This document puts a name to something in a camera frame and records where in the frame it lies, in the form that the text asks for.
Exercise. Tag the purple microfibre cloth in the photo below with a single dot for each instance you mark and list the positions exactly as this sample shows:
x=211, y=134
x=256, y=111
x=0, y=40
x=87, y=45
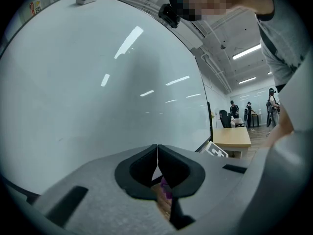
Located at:
x=167, y=192

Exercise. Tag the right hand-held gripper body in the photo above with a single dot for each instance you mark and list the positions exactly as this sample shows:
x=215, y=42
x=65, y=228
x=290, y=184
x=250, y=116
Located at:
x=215, y=150

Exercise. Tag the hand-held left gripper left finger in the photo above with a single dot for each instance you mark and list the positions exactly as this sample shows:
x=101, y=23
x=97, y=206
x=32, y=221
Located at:
x=102, y=192

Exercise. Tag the clear plastic bottle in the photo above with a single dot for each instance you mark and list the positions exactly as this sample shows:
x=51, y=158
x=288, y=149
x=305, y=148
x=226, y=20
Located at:
x=232, y=122

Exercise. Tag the black high-back office chair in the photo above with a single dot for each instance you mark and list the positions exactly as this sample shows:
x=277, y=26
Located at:
x=224, y=119

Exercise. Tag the person's right forearm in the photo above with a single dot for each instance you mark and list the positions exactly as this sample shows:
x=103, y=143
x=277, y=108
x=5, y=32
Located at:
x=281, y=128

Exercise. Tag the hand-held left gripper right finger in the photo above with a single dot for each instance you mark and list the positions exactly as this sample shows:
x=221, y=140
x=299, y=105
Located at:
x=215, y=182

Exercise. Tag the person's grey shirt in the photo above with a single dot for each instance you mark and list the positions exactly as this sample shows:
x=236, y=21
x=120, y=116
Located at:
x=286, y=38

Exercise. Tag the black head-mounted camera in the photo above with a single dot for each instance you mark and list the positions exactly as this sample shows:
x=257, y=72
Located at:
x=169, y=16

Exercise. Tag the light wooden table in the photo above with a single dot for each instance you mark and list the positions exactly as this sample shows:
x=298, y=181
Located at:
x=232, y=137

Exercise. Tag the large whiteboard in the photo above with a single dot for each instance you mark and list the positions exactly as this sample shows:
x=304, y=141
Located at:
x=85, y=82

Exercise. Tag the small dark side table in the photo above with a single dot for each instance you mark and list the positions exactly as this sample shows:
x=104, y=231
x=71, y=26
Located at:
x=255, y=116

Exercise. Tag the ceiling light strip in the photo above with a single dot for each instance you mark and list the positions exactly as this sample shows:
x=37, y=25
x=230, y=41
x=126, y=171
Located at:
x=247, y=80
x=247, y=51

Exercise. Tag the grey wall electrical panel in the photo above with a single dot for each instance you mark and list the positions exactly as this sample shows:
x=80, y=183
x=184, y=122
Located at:
x=35, y=6

